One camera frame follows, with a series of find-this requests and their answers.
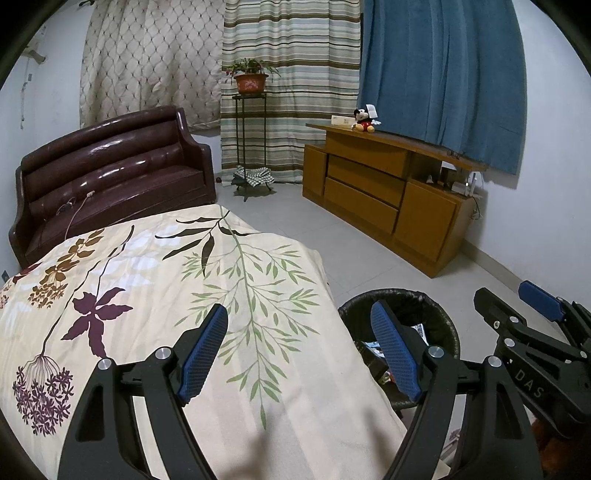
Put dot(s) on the black metal plant stand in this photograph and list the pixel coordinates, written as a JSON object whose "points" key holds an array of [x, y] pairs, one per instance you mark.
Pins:
{"points": [[249, 96]]}

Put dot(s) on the mouse plush toy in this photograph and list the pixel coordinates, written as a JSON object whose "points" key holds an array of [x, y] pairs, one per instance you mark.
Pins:
{"points": [[364, 123]]}

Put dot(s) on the floral cream tablecloth table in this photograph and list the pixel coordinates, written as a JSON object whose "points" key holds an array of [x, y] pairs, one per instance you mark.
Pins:
{"points": [[258, 277]]}

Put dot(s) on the striped curtain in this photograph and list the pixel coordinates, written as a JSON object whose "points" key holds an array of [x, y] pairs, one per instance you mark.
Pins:
{"points": [[295, 115]]}

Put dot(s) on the trash bin with black bag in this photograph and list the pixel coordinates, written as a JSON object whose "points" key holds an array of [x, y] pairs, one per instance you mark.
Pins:
{"points": [[415, 304]]}

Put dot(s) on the tissue box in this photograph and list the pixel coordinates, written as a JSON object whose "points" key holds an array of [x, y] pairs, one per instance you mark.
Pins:
{"points": [[342, 121]]}

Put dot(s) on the blue white packet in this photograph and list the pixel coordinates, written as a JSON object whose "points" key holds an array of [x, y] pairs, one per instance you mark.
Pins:
{"points": [[371, 347]]}

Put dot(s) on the potted plant in orange pot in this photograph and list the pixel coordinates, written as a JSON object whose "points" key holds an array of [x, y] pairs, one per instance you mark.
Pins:
{"points": [[250, 84]]}

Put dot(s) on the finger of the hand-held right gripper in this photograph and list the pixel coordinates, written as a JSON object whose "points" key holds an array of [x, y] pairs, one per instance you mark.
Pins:
{"points": [[540, 300], [494, 309]]}

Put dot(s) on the wall air conditioner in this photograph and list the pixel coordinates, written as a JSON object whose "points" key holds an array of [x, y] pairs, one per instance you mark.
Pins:
{"points": [[37, 54]]}

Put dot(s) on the wooden cabinet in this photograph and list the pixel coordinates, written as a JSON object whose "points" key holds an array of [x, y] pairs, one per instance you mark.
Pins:
{"points": [[425, 221]]}

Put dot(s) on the white upright device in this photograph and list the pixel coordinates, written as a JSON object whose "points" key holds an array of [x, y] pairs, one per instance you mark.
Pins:
{"points": [[471, 181]]}

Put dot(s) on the checked cloth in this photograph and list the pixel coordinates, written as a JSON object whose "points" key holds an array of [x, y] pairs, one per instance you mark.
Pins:
{"points": [[253, 176]]}

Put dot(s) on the blue curtain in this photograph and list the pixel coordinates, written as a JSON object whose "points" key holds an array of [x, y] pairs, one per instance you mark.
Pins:
{"points": [[438, 69]]}

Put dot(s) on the brown leather sofa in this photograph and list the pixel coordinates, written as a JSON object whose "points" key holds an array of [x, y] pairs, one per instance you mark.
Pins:
{"points": [[115, 170]]}

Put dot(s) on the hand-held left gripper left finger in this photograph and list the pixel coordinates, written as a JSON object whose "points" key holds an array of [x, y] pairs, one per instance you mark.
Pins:
{"points": [[203, 350]]}

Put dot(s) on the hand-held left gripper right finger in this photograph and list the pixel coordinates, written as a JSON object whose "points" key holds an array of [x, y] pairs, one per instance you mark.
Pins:
{"points": [[397, 350]]}

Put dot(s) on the beige diamond-pattern curtain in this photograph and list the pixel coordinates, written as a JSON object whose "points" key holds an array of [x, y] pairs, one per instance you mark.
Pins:
{"points": [[152, 60]]}

